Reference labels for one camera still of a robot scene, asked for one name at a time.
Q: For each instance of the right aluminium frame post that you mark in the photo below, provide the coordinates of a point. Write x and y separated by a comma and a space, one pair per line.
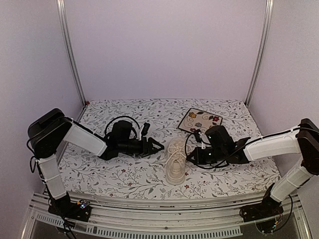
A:
261, 50

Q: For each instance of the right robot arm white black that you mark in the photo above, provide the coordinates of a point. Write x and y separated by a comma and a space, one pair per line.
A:
301, 142

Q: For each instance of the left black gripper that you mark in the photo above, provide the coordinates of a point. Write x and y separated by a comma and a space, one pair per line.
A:
145, 151

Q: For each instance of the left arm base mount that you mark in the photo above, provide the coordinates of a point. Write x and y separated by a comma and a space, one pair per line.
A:
63, 207

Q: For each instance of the left aluminium frame post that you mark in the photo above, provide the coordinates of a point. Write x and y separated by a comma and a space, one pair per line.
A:
70, 54

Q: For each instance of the aluminium frame post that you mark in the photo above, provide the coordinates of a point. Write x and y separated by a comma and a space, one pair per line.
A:
70, 54
261, 50

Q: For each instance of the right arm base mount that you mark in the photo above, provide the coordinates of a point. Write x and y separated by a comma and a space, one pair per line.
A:
266, 208

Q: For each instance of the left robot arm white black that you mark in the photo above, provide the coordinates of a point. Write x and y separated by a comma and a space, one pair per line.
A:
49, 132

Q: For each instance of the floral patterned table mat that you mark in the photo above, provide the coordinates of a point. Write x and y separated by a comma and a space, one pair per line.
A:
144, 178

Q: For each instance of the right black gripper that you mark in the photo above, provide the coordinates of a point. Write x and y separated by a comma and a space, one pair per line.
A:
198, 160

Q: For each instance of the aluminium front rail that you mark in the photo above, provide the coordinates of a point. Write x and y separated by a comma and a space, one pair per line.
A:
212, 218

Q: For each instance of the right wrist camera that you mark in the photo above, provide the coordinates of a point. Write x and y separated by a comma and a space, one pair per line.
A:
198, 137

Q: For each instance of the cream lace sneaker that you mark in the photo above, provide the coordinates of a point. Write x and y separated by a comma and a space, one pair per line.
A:
175, 171

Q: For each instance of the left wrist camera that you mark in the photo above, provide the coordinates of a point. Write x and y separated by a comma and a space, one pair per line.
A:
144, 130

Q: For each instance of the white shoelace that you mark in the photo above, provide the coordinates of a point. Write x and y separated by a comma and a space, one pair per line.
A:
177, 152

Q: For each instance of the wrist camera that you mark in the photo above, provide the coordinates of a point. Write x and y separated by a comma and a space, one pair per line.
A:
144, 130
198, 137

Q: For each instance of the square floral ceramic plate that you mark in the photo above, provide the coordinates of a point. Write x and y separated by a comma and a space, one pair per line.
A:
196, 119

